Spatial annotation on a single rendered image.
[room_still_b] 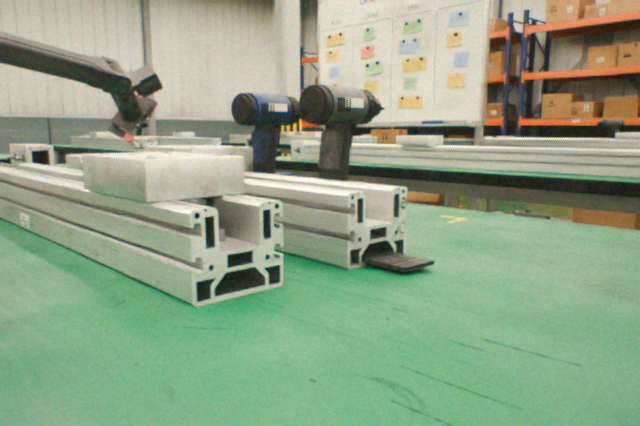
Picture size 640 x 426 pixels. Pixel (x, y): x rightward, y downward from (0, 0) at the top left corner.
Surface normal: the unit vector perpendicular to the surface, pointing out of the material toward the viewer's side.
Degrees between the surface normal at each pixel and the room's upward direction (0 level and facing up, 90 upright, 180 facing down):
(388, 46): 90
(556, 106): 91
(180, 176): 90
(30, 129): 90
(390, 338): 0
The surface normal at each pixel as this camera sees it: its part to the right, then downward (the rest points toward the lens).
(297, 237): -0.74, 0.11
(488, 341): 0.00, -0.99
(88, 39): 0.68, 0.12
